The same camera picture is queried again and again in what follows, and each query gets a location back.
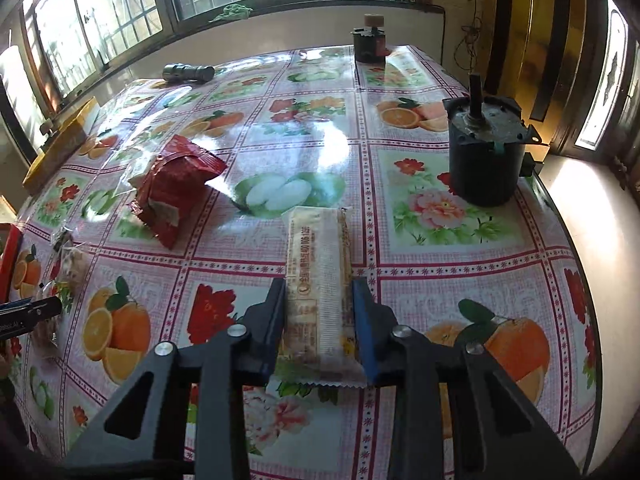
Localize glazed wooden door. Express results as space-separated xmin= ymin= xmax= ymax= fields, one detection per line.
xmin=574 ymin=0 xmax=640 ymax=163

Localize black motor with cork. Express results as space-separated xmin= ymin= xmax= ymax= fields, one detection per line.
xmin=352 ymin=13 xmax=389 ymax=64

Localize hanging cable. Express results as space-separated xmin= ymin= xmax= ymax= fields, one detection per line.
xmin=457 ymin=9 xmax=484 ymax=63

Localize beige-white wafer packet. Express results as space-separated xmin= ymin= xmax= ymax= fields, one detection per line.
xmin=272 ymin=204 xmax=369 ymax=392

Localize yellow cardboard box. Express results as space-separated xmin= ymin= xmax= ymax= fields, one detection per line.
xmin=22 ymin=97 xmax=101 ymax=197

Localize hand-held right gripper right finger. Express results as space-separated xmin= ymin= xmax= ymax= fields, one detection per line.
xmin=351 ymin=277 xmax=584 ymax=480

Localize clear packet with nougat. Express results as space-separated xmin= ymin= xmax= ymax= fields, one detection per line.
xmin=57 ymin=245 xmax=99 ymax=292

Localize floral plastic tablecloth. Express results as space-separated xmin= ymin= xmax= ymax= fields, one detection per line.
xmin=0 ymin=45 xmax=602 ymax=480

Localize red tray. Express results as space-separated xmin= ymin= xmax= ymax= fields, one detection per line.
xmin=0 ymin=224 xmax=24 ymax=302

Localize black flashlight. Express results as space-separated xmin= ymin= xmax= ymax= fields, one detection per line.
xmin=163 ymin=62 xmax=216 ymax=84

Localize green cloth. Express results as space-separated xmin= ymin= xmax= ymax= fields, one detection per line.
xmin=209 ymin=3 xmax=254 ymax=24

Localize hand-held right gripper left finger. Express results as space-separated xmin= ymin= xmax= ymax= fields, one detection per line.
xmin=62 ymin=277 xmax=288 ymax=480

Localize clear packet with dark snack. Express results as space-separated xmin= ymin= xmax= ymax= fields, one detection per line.
xmin=52 ymin=225 xmax=77 ymax=254

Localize red snack packet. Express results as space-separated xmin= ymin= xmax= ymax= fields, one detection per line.
xmin=129 ymin=160 xmax=212 ymax=251
xmin=154 ymin=134 xmax=229 ymax=183

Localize yellow wooden boards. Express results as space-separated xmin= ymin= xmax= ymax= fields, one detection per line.
xmin=494 ymin=0 xmax=587 ymax=122

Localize black motor with shaft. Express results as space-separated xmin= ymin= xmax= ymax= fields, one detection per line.
xmin=442 ymin=73 xmax=542 ymax=208

